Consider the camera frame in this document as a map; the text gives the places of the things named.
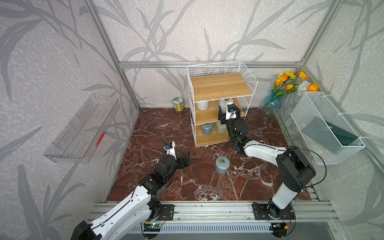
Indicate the small blue-grey canister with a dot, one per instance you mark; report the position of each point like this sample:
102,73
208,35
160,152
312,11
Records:
207,129

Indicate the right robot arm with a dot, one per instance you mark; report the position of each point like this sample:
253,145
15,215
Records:
295,169

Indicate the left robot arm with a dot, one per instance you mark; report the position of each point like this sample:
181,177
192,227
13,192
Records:
139,206

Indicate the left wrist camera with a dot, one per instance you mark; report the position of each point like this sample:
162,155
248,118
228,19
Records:
170,148

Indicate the orange yellow artificial flowers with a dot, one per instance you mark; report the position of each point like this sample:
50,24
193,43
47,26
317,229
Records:
289,83

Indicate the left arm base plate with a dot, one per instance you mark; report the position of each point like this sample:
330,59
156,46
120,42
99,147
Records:
162,212

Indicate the white canister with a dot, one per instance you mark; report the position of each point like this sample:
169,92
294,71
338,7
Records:
202,106
223,104

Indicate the white wire wall basket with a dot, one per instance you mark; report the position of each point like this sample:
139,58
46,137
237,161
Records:
316,104

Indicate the white wire shelf rack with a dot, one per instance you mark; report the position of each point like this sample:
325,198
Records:
213,82

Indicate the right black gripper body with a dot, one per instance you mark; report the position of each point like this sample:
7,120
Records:
231,125

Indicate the small sage green canister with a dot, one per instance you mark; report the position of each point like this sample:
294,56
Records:
221,128

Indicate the tall light blue canister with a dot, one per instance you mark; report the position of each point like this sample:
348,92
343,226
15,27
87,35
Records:
222,165

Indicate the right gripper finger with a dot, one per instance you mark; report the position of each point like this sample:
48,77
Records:
237,112
222,116

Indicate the clear acrylic wall shelf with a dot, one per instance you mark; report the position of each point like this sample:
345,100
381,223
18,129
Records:
78,141

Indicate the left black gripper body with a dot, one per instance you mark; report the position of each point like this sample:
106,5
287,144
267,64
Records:
175,166

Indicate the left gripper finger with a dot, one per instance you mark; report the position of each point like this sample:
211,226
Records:
183,163
186,155

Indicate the blue glass vase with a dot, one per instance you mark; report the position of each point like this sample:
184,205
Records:
272,104

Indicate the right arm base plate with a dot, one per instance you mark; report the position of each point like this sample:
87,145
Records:
270,211

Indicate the aluminium front rail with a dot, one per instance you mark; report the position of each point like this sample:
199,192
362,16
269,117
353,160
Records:
242,212

